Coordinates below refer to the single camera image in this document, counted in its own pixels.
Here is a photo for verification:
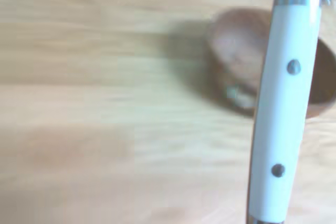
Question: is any white handled metal fork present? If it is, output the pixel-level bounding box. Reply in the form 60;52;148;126
245;0;332;224

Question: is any brown wooden bowl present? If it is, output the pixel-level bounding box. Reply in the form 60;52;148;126
208;7;336;120

